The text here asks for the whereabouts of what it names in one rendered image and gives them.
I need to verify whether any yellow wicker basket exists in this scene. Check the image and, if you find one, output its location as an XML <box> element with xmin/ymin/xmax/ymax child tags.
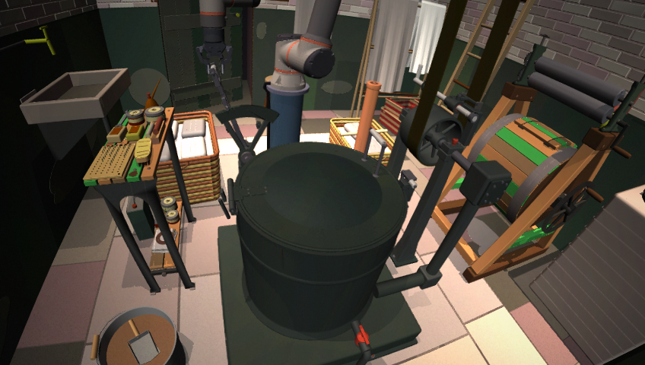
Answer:
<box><xmin>329</xmin><ymin>116</ymin><xmax>395</xmax><ymax>164</ymax></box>

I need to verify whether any grey lid handle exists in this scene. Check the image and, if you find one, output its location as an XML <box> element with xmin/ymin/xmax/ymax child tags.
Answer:
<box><xmin>361</xmin><ymin>128</ymin><xmax>389</xmax><ymax>178</ymax></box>

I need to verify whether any dark green round lid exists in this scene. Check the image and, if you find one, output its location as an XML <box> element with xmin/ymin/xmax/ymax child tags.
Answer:
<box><xmin>235</xmin><ymin>142</ymin><xmax>407</xmax><ymax>238</ymax></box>

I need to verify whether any white and red paper stack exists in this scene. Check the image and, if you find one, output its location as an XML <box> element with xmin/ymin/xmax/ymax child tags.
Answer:
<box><xmin>151</xmin><ymin>226</ymin><xmax>176</xmax><ymax>255</ymax></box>

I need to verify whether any orange oil can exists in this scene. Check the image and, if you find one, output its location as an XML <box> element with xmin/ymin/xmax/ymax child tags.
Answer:
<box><xmin>144</xmin><ymin>77</ymin><xmax>164</xmax><ymax>110</ymax></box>

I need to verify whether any wooden ladder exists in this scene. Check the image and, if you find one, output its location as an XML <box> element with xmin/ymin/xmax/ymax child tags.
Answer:
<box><xmin>439</xmin><ymin>0</ymin><xmax>537</xmax><ymax>104</ymax></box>

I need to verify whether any dark green extractor body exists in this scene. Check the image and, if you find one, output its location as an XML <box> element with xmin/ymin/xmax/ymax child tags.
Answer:
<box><xmin>218</xmin><ymin>142</ymin><xmax>422</xmax><ymax>365</ymax></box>

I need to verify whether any grey belt shifter lever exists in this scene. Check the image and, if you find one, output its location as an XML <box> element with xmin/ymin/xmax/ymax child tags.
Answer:
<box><xmin>411</xmin><ymin>76</ymin><xmax>480</xmax><ymax>123</ymax></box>

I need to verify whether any grey scoop with wooden handle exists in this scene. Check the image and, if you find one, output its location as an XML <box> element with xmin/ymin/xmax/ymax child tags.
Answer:
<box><xmin>126</xmin><ymin>319</ymin><xmax>162</xmax><ymax>360</ymax></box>

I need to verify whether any grey ribbed board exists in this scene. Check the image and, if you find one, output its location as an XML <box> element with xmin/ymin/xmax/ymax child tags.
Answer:
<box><xmin>529</xmin><ymin>185</ymin><xmax>645</xmax><ymax>365</ymax></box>

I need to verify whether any red drain valve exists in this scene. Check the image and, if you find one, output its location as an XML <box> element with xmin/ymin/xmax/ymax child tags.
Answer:
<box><xmin>353</xmin><ymin>322</ymin><xmax>373</xmax><ymax>350</ymax></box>

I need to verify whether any yellow wall tap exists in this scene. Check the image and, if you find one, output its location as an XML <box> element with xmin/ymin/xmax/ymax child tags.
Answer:
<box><xmin>24</xmin><ymin>25</ymin><xmax>57</xmax><ymax>56</ymax></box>

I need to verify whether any grey wall sink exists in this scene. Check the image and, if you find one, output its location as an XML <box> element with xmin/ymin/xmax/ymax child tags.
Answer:
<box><xmin>19</xmin><ymin>67</ymin><xmax>132</xmax><ymax>160</ymax></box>

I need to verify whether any dark leg work table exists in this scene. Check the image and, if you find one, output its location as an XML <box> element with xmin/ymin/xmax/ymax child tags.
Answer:
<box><xmin>82</xmin><ymin>106</ymin><xmax>197</xmax><ymax>295</ymax></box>

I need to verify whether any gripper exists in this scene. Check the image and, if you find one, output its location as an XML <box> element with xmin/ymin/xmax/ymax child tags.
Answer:
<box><xmin>195</xmin><ymin>41</ymin><xmax>234</xmax><ymax>77</ymax></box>

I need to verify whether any brown wicker laundry basket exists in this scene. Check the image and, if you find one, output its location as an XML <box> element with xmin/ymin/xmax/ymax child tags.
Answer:
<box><xmin>154</xmin><ymin>109</ymin><xmax>222</xmax><ymax>205</ymax></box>

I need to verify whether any dark green box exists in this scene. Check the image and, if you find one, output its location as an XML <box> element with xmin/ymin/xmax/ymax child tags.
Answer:
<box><xmin>125</xmin><ymin>198</ymin><xmax>156</xmax><ymax>241</ymax></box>

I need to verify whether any dark belt pulley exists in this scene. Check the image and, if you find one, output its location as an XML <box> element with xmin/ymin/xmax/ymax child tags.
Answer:
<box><xmin>401</xmin><ymin>104</ymin><xmax>457</xmax><ymax>168</ymax></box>

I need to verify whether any dark brake lever with quadrant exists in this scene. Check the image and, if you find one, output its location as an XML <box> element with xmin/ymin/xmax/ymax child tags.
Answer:
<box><xmin>210</xmin><ymin>64</ymin><xmax>280</xmax><ymax>168</ymax></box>

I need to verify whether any orange upright pipe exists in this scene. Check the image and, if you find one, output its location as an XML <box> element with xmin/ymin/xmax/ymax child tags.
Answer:
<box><xmin>353</xmin><ymin>80</ymin><xmax>383</xmax><ymax>153</ymax></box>

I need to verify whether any wooden barrel washer with mangle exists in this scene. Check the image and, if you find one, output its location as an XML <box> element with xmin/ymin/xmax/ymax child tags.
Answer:
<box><xmin>432</xmin><ymin>44</ymin><xmax>645</xmax><ymax>284</ymax></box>

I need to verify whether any white hanging sheet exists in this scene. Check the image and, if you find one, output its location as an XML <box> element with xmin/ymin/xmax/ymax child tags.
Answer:
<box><xmin>408</xmin><ymin>0</ymin><xmax>447</xmax><ymax>78</ymax></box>
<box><xmin>364</xmin><ymin>0</ymin><xmax>420</xmax><ymax>94</ymax></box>

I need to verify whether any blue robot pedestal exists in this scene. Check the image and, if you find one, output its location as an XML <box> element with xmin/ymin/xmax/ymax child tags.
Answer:
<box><xmin>265</xmin><ymin>81</ymin><xmax>310</xmax><ymax>150</ymax></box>

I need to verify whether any tan perforated washboard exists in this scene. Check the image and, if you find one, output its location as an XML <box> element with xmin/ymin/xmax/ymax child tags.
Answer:
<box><xmin>82</xmin><ymin>141</ymin><xmax>138</xmax><ymax>184</ymax></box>

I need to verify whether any dark lid back stop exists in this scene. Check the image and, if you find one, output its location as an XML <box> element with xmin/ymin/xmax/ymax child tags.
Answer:
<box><xmin>218</xmin><ymin>178</ymin><xmax>239</xmax><ymax>221</ymax></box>

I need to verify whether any dark green door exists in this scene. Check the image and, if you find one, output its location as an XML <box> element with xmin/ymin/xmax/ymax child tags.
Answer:
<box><xmin>157</xmin><ymin>0</ymin><xmax>249</xmax><ymax>113</ymax></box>

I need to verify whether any red striped basket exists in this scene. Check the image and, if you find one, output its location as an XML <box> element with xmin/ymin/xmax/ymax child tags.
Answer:
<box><xmin>378</xmin><ymin>97</ymin><xmax>420</xmax><ymax>136</ymax></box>

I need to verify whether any yellow scrubbing brush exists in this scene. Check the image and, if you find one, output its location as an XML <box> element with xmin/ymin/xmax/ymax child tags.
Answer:
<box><xmin>132</xmin><ymin>138</ymin><xmax>154</xmax><ymax>165</ymax></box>

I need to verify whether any dark pulley stand with pipe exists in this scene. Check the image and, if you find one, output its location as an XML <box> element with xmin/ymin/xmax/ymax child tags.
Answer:
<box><xmin>373</xmin><ymin>113</ymin><xmax>513</xmax><ymax>299</ymax></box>

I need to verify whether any dark olive drive belt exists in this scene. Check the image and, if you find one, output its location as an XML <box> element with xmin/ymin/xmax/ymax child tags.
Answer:
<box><xmin>405</xmin><ymin>0</ymin><xmax>511</xmax><ymax>153</ymax></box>

